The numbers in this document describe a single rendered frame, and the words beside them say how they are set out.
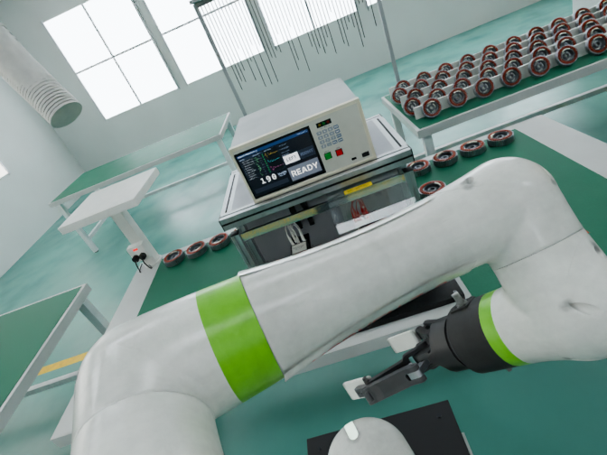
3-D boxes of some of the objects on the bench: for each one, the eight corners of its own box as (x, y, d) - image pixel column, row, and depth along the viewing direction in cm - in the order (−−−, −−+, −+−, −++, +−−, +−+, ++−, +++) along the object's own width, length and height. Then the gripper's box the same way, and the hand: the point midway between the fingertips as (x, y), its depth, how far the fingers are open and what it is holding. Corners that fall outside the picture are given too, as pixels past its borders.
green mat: (258, 369, 121) (258, 368, 121) (90, 422, 129) (90, 422, 129) (266, 220, 202) (266, 220, 201) (162, 259, 210) (162, 258, 210)
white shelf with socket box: (190, 279, 181) (134, 198, 159) (120, 303, 186) (57, 228, 164) (201, 239, 211) (156, 166, 189) (142, 261, 216) (90, 193, 194)
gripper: (485, 274, 61) (396, 313, 77) (405, 368, 45) (312, 393, 61) (516, 315, 60) (418, 346, 76) (443, 426, 44) (340, 434, 60)
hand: (375, 366), depth 68 cm, fingers open, 13 cm apart
